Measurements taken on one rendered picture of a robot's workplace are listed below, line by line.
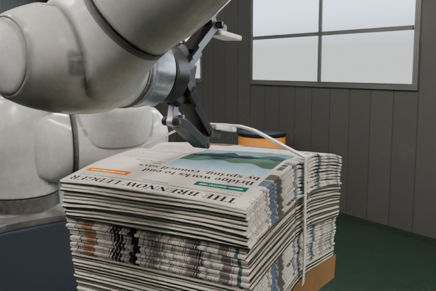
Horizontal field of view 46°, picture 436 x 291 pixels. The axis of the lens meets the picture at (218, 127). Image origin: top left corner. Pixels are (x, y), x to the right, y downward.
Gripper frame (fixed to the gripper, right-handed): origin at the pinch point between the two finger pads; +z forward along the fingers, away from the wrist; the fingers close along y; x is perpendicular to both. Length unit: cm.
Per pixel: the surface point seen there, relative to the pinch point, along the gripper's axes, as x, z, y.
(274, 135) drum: -141, 357, 33
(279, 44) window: -164, 407, -55
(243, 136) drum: -168, 349, 36
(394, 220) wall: -34, 369, 95
